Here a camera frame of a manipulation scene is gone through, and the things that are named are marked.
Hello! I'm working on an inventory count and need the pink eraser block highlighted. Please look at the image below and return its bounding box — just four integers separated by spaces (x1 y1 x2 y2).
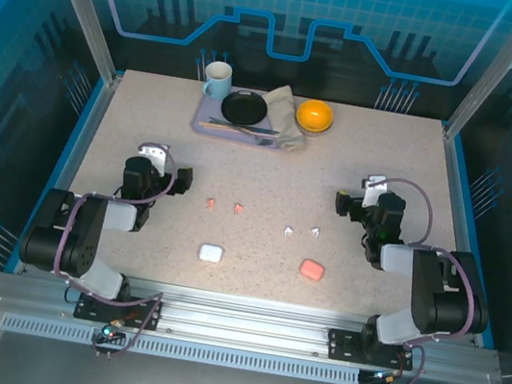
297 257 328 283

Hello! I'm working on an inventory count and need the wooden chopstick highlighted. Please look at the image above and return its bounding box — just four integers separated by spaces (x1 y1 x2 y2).
197 118 253 136

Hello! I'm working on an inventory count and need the lavender serving tray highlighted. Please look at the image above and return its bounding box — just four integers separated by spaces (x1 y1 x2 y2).
188 80 290 154

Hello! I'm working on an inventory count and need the orange patterned bowl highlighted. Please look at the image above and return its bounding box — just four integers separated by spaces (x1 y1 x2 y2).
292 96 337 141

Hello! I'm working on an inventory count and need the black round plate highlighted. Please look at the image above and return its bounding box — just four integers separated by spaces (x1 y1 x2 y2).
218 88 271 130

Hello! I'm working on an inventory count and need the light blue mug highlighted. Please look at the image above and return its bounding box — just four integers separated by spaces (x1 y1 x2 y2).
200 59 236 102

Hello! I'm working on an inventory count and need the beige folded cloth napkin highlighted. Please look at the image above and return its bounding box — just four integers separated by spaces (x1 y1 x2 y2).
256 81 316 155

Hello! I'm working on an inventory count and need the small lit connector board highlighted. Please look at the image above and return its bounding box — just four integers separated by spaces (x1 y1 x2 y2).
371 366 405 384
98 317 128 346

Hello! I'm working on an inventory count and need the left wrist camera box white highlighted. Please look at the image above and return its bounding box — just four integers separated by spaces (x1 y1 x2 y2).
134 140 172 175

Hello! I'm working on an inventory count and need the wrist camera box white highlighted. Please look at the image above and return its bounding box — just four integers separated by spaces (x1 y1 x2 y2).
134 140 172 175
358 172 392 212

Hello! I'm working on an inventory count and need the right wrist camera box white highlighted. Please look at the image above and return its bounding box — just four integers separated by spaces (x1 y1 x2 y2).
358 172 392 212

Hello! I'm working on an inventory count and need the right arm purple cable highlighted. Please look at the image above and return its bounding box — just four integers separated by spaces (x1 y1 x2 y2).
336 173 499 384

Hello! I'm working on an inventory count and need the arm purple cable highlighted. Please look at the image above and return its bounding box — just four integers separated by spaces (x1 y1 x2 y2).
38 132 189 368
336 173 499 384

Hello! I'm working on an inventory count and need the aluminium table side rail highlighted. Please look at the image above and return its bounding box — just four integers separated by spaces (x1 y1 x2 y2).
410 123 512 346
60 68 123 201

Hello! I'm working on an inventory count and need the blue handled knife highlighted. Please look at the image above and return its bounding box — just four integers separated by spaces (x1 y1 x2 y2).
207 116 281 137

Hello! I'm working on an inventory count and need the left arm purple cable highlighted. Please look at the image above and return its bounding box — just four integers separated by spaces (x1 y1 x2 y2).
38 132 189 368

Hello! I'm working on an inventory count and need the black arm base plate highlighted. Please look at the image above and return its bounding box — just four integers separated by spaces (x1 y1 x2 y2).
72 288 166 333
324 327 418 372

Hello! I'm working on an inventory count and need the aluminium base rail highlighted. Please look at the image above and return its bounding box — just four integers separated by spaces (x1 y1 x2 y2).
0 255 507 384

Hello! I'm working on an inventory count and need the slotted grey cable duct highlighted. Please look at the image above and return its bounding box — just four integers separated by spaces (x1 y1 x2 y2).
0 313 363 384

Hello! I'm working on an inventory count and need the aluminium corner post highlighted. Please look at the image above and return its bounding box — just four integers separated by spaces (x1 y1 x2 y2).
16 0 136 90
441 0 512 152

